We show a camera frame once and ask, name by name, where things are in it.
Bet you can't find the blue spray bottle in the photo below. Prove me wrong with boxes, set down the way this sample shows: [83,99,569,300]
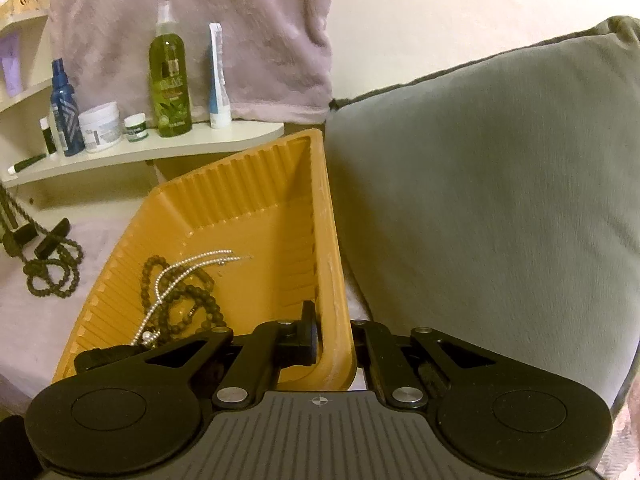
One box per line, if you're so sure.
[50,58,86,157]

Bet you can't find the cream corner shelf unit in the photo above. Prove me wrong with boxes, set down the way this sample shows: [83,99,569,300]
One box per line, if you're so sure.
[0,10,285,211]

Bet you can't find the white and blue tube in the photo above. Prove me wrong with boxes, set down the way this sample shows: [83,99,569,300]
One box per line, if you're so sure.
[208,23,232,130]

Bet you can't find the purple tube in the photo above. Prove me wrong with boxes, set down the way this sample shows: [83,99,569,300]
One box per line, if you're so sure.
[0,31,25,98]

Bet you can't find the grey-green pillow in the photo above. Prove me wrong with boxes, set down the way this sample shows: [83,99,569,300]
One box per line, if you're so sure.
[325,16,640,411]

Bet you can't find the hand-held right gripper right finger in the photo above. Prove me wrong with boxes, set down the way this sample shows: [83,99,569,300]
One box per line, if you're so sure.
[350,319,497,410]

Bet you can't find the dark round-ended object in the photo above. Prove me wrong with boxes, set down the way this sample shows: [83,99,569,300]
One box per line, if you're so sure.
[1,224,37,257]

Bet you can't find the orange ribbed plastic tray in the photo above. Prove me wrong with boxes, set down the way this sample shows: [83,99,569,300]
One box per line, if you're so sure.
[51,128,358,393]

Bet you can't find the pink fleece towel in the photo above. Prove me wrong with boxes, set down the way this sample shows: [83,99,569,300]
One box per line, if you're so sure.
[48,0,333,125]

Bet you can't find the dark green tube white cap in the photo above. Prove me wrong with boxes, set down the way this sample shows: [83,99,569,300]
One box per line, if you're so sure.
[7,153,47,176]

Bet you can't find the patterned pink cloth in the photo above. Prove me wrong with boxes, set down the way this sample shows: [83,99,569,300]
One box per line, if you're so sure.
[612,385,640,461]

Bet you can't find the green spray bottle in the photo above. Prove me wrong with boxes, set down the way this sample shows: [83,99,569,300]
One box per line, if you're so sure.
[148,1,193,138]

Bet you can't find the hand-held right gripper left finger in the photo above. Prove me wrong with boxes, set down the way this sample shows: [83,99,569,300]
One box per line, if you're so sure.
[142,300,320,410]

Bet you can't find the silver bead necklace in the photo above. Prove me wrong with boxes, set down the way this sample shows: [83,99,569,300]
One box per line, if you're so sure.
[131,248,253,347]

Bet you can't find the black stick-shaped object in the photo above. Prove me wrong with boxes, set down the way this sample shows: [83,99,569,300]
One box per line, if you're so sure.
[35,218,72,257]

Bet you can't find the white cream jar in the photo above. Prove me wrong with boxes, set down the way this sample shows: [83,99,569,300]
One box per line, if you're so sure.
[78,101,124,154]

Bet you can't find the brown beaded necklace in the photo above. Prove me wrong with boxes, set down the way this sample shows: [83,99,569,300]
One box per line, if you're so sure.
[141,254,227,342]
[0,180,85,300]

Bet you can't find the small green and white jar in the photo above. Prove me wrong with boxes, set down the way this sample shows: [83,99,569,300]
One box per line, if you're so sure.
[123,114,148,142]

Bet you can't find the small black white tube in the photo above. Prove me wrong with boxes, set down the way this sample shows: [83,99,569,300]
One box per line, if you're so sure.
[39,116,57,156]

